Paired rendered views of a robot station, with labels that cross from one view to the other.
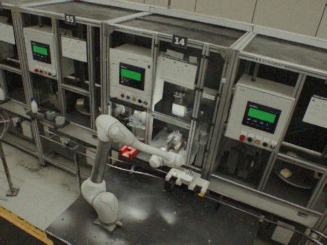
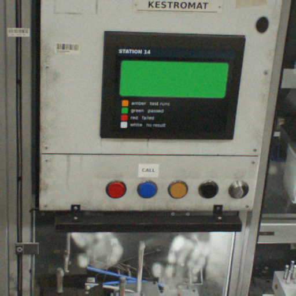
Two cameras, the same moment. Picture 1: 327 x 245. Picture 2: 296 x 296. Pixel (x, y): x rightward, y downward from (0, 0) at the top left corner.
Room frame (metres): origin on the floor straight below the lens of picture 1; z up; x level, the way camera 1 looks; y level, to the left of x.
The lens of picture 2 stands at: (1.11, 1.03, 2.10)
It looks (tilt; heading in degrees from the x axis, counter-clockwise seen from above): 25 degrees down; 330
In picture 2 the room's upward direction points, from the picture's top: 4 degrees clockwise
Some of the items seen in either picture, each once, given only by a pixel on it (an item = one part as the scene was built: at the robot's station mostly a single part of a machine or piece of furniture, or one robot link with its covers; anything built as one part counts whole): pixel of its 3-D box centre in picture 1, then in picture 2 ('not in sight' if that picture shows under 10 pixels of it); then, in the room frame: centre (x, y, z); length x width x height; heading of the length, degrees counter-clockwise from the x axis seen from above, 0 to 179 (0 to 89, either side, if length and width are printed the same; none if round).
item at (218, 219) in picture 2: (127, 103); (148, 218); (2.20, 0.38, 1.37); 0.36 x 0.04 x 0.04; 68
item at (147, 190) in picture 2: not in sight; (147, 189); (2.22, 0.38, 1.42); 0.03 x 0.02 x 0.03; 68
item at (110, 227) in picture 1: (110, 219); not in sight; (1.46, 0.37, 0.71); 0.22 x 0.18 x 0.06; 68
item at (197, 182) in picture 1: (187, 182); not in sight; (1.84, -0.23, 0.84); 0.36 x 0.14 x 0.10; 68
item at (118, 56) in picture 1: (136, 74); (148, 80); (2.33, 0.33, 1.60); 0.42 x 0.29 x 0.46; 68
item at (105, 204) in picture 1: (107, 205); not in sight; (1.47, 0.40, 0.85); 0.18 x 0.16 x 0.22; 49
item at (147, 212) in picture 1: (160, 224); not in sight; (1.50, -0.03, 0.66); 1.50 x 1.06 x 0.04; 68
